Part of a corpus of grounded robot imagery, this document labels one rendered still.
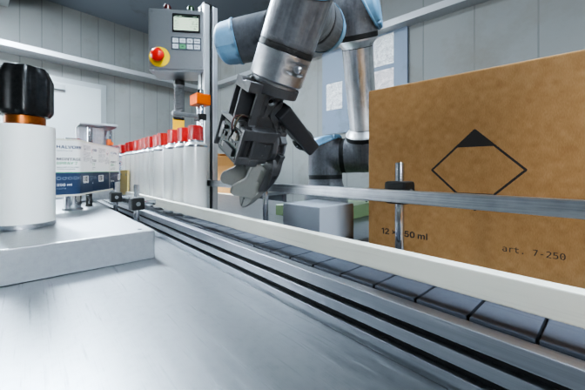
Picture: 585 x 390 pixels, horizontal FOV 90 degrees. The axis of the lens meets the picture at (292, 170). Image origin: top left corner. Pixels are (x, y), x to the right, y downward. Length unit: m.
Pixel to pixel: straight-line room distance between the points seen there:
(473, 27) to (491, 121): 2.59
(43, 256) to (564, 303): 0.57
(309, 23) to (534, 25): 2.64
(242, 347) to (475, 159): 0.36
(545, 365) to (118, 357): 0.30
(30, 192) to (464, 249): 0.72
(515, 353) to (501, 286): 0.04
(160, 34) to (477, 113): 0.87
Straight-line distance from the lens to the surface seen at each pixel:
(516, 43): 2.93
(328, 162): 0.95
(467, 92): 0.48
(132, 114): 5.05
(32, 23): 5.06
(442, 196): 0.33
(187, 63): 0.99
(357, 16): 0.85
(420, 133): 0.48
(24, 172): 0.70
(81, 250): 0.56
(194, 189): 0.67
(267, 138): 0.41
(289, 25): 0.39
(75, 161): 0.94
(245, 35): 0.53
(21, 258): 0.56
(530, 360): 0.25
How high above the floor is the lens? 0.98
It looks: level
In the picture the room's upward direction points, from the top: straight up
